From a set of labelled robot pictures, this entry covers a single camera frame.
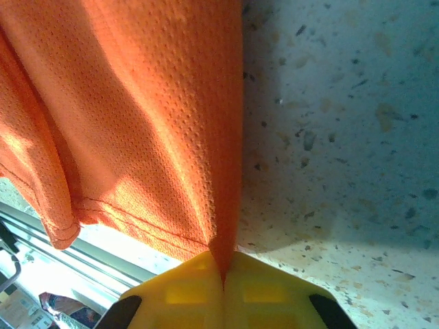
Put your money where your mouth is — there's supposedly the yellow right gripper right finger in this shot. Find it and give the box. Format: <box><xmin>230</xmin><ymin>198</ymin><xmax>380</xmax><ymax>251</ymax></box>
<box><xmin>222</xmin><ymin>251</ymin><xmax>359</xmax><ymax>329</ymax></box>

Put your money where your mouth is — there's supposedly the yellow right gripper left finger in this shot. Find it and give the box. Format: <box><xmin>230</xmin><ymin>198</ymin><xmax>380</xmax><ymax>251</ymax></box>
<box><xmin>92</xmin><ymin>251</ymin><xmax>226</xmax><ymax>329</ymax></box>

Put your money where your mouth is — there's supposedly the orange t-shirt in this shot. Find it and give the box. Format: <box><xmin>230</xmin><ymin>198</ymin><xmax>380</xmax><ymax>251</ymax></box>
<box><xmin>0</xmin><ymin>0</ymin><xmax>246</xmax><ymax>289</ymax></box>

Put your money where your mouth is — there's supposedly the purple snack packet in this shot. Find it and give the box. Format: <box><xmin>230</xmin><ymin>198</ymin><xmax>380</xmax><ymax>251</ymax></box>
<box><xmin>37</xmin><ymin>291</ymin><xmax>104</xmax><ymax>329</ymax></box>

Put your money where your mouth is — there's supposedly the tan small packet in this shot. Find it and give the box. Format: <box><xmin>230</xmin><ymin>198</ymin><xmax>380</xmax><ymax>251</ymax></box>
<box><xmin>0</xmin><ymin>293</ymin><xmax>45</xmax><ymax>329</ymax></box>

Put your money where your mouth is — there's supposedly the aluminium frame rail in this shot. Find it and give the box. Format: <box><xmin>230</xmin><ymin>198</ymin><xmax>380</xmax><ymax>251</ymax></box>
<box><xmin>0</xmin><ymin>200</ymin><xmax>165</xmax><ymax>299</ymax></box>

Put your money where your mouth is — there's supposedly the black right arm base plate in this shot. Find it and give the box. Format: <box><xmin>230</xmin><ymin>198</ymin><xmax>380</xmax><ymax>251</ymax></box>
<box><xmin>0</xmin><ymin>219</ymin><xmax>21</xmax><ymax>256</ymax></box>

